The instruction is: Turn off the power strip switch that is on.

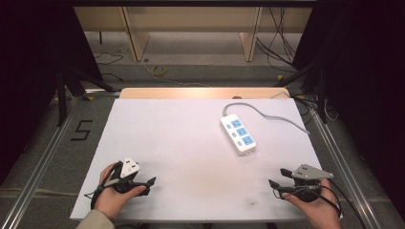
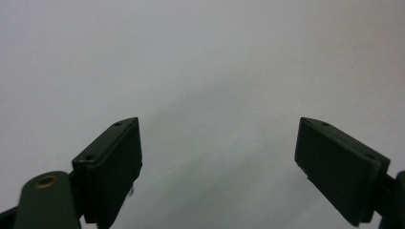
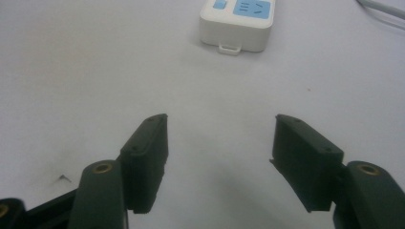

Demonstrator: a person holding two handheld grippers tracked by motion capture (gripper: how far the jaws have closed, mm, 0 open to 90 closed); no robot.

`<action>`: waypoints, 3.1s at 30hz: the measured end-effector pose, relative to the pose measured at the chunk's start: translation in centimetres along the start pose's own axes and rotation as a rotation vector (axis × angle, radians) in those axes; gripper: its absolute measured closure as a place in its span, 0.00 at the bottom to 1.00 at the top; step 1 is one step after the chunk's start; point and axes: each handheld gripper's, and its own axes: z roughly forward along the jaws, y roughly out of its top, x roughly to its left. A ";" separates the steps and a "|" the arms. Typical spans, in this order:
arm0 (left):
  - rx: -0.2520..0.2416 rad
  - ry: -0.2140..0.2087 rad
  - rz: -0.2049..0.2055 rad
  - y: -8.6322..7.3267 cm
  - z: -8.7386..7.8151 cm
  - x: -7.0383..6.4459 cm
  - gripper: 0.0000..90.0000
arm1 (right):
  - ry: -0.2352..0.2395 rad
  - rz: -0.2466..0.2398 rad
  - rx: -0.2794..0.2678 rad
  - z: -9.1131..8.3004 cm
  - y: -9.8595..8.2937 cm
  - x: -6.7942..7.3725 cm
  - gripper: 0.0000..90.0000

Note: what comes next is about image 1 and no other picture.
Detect bundle of black floor cables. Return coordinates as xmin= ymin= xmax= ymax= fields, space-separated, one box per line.
xmin=255 ymin=6 xmax=299 ymax=74

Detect person's right hand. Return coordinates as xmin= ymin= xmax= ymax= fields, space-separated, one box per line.
xmin=281 ymin=178 xmax=343 ymax=229

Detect black curtain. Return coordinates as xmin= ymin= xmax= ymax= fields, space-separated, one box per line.
xmin=0 ymin=0 xmax=104 ymax=187
xmin=290 ymin=0 xmax=405 ymax=220

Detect white power strip blue sockets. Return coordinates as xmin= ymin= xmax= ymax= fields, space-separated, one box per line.
xmin=219 ymin=113 xmax=258 ymax=156

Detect white table board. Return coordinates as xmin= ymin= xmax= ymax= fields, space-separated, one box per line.
xmin=69 ymin=97 xmax=344 ymax=222

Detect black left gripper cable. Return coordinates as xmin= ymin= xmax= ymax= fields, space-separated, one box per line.
xmin=83 ymin=161 xmax=124 ymax=211

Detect thin black floor cable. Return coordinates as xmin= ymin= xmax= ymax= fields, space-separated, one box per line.
xmin=94 ymin=52 xmax=125 ymax=82

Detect yellow tape roll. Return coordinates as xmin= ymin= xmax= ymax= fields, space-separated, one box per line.
xmin=150 ymin=64 xmax=167 ymax=77

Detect beige wooden desk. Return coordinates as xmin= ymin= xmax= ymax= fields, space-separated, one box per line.
xmin=73 ymin=6 xmax=313 ymax=63

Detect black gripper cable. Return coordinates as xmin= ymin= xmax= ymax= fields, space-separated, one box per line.
xmin=272 ymin=179 xmax=368 ymax=229
xmin=83 ymin=161 xmax=124 ymax=211

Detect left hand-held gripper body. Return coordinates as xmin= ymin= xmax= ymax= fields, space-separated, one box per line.
xmin=110 ymin=156 xmax=141 ymax=195

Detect aluminium floor rail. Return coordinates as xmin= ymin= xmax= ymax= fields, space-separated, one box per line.
xmin=0 ymin=90 xmax=121 ymax=229
xmin=294 ymin=94 xmax=385 ymax=229

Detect white floor cable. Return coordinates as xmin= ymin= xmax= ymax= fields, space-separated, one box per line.
xmin=139 ymin=59 xmax=212 ymax=88

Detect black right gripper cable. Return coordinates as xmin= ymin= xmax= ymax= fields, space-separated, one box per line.
xmin=272 ymin=179 xmax=368 ymax=229

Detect wooden table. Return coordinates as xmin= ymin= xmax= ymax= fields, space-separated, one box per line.
xmin=118 ymin=87 xmax=291 ymax=100

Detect grey power strip cable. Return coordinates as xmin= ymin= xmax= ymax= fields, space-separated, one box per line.
xmin=222 ymin=92 xmax=311 ymax=137

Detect black metal stand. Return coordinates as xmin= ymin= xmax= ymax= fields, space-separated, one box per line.
xmin=54 ymin=62 xmax=117 ymax=128
xmin=272 ymin=58 xmax=330 ymax=125

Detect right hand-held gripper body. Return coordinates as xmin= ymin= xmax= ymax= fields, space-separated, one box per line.
xmin=288 ymin=163 xmax=335 ymax=203

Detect person's left hand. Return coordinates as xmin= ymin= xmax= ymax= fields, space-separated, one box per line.
xmin=94 ymin=161 xmax=147 ymax=221

